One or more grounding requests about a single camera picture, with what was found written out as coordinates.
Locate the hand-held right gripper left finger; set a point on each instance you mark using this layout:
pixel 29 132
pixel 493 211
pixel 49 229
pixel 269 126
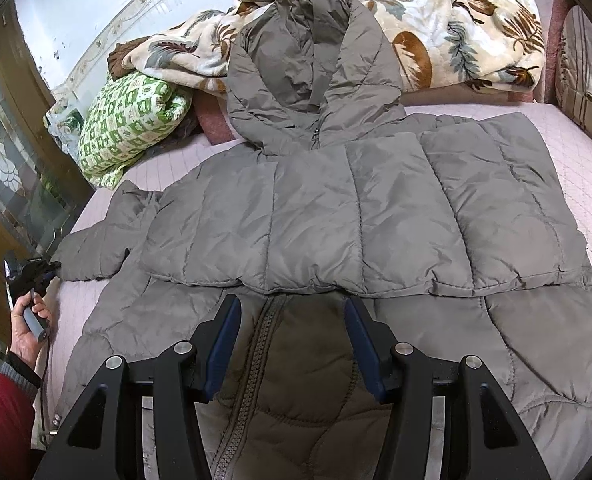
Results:
pixel 223 350

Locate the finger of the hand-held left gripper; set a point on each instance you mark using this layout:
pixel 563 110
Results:
pixel 50 270

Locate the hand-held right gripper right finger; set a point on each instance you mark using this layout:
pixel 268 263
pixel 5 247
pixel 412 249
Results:
pixel 363 345

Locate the grey hooded puffer jacket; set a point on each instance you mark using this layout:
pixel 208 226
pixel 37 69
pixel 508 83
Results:
pixel 356 220

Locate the person's left hand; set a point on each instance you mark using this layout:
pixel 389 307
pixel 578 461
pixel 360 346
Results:
pixel 22 340

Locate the wooden door with glass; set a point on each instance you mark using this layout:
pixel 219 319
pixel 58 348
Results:
pixel 11 170

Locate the clear plastic bag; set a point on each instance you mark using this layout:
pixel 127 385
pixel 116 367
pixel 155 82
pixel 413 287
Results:
pixel 63 122

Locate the green white patterned pillow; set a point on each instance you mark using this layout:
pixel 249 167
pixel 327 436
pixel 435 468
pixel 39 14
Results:
pixel 126 125

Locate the maroon cushion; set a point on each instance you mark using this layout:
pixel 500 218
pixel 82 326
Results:
pixel 215 120

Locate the pink quilted sofa bed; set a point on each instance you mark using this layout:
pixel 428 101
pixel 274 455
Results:
pixel 581 175

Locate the floral leaf print blanket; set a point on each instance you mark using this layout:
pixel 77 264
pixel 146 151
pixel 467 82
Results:
pixel 456 25

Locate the striped beige cushion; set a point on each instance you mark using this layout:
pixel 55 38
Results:
pixel 588 75

